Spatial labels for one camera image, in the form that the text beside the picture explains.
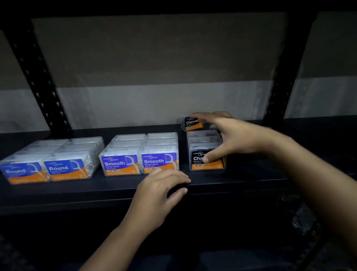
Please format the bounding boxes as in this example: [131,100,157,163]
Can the person's right hand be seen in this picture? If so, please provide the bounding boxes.
[190,111,281,165]

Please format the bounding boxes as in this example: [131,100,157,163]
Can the person's left hand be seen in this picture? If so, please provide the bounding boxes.
[122,168,192,237]

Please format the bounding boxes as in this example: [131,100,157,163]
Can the black label dental floss box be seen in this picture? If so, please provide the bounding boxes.
[183,116,204,132]
[189,148,227,171]

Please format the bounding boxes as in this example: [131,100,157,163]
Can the dark metal shelf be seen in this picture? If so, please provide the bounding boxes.
[0,0,357,271]

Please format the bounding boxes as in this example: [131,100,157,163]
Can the group of floss boxes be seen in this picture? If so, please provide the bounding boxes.
[0,116,227,185]

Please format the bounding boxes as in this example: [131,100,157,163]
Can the person's right forearm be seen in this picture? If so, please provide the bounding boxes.
[265,134,357,257]

